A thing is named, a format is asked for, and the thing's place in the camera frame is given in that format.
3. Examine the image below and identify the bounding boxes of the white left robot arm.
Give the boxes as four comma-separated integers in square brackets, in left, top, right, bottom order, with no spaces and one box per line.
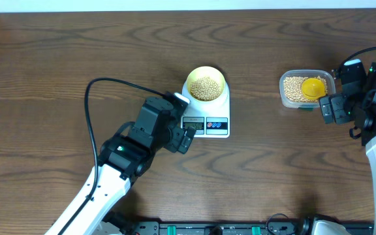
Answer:
[47,93,195,234]

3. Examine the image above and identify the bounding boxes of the black mounting rail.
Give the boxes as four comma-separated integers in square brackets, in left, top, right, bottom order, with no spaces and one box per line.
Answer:
[102,211,375,235]

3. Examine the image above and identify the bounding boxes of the clear container of soybeans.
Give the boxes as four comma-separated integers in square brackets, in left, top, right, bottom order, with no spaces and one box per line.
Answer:
[279,69,336,108]

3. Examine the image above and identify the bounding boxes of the soybeans in bowl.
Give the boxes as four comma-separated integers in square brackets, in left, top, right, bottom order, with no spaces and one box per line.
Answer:
[190,76,221,101]

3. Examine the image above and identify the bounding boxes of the pale yellow bowl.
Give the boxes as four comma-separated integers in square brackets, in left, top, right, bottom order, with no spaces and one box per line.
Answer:
[186,66,226,102]

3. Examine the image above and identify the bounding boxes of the yellow measuring scoop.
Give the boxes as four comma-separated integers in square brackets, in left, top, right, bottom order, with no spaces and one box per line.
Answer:
[301,78,326,101]

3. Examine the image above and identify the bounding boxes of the white digital kitchen scale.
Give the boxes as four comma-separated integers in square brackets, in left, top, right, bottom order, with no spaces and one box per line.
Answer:
[180,80,230,138]

